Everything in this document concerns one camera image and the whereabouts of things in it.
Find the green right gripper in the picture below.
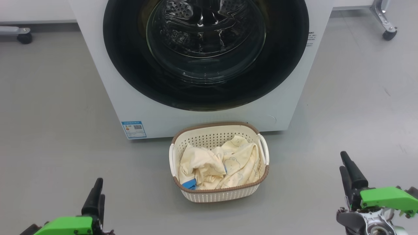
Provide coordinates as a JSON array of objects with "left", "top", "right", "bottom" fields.
[{"left": 339, "top": 151, "right": 418, "bottom": 218}]

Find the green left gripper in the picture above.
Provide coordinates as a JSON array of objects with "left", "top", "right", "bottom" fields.
[{"left": 33, "top": 178, "right": 106, "bottom": 235}]

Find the cream garment with blue tag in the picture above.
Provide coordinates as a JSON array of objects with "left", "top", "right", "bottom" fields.
[{"left": 179, "top": 144, "right": 227, "bottom": 190}]

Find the cream bear print garment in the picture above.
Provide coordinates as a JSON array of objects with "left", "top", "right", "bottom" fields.
[{"left": 212, "top": 135, "right": 262, "bottom": 190}]

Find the black round glass washer door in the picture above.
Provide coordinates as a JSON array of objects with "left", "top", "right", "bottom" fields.
[{"left": 103, "top": 0, "right": 310, "bottom": 112}]

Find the white front-load washing machine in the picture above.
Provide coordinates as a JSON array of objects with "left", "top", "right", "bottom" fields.
[{"left": 67, "top": 0, "right": 335, "bottom": 140}]

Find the blue energy label sticker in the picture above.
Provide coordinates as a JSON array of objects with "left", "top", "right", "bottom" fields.
[{"left": 121, "top": 121, "right": 147, "bottom": 139}]

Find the cream perforated laundry basket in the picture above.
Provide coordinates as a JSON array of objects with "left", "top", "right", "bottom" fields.
[{"left": 169, "top": 122, "right": 270, "bottom": 203}]

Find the grey frame leg with caster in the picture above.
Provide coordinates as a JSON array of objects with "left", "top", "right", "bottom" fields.
[
  {"left": 0, "top": 27, "right": 33, "bottom": 45},
  {"left": 370, "top": 0, "right": 398, "bottom": 41}
]

